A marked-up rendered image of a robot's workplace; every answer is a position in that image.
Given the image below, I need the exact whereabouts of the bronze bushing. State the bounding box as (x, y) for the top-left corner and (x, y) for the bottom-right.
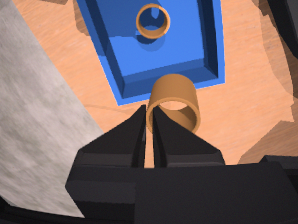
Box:
(136, 3), (170, 39)
(146, 74), (201, 134)

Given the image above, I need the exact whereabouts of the blue tray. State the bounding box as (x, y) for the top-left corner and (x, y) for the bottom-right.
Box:
(76, 0), (225, 106)

